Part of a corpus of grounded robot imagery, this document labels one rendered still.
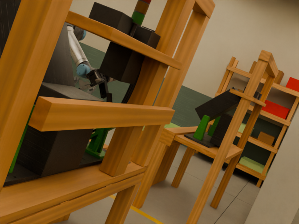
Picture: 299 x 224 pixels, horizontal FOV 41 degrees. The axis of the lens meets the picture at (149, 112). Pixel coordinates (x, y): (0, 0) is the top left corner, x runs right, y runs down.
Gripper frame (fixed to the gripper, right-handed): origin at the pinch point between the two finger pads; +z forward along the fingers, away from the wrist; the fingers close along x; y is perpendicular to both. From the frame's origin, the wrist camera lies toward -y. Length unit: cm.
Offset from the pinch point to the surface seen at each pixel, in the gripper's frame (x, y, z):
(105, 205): -135, -99, -132
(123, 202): -25, -71, -20
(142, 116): 32.4, -25.8, 14.6
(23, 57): 54, 4, 95
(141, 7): 61, 14, 29
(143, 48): 57, -1, 33
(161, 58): 51, -6, 10
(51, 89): 22, 0, 52
